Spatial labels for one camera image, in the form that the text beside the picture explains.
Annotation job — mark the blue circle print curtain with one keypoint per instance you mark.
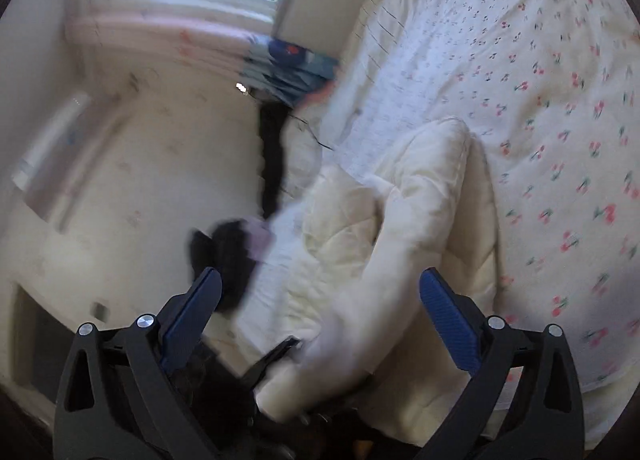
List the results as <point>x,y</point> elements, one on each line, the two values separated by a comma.
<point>290,70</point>

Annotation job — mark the black fleece clothing pile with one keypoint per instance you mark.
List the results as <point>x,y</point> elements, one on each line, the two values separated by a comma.
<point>225,255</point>

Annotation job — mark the purple garment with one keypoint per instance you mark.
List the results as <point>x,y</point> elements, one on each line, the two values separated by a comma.
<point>261,237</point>

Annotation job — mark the cream quilted jacket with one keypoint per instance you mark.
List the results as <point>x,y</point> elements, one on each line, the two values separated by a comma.
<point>400,220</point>

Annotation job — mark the grey wall switch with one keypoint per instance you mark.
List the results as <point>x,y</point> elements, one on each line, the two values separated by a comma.
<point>100,310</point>

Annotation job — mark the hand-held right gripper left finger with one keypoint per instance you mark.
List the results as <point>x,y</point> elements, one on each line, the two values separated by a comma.
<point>192,322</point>

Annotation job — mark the white wall air conditioner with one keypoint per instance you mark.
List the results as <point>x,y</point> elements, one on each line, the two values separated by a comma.
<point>50,145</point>

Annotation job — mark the black coat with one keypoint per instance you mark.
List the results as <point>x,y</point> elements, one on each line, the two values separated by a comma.
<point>272,160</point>

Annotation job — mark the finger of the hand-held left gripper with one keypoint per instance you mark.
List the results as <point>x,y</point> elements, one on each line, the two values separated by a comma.
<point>272,357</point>

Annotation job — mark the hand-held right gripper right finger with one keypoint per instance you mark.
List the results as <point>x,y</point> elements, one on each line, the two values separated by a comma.
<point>450,325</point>

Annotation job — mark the cherry print bed blanket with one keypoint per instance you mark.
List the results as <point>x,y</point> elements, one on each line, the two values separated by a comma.
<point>550,90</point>

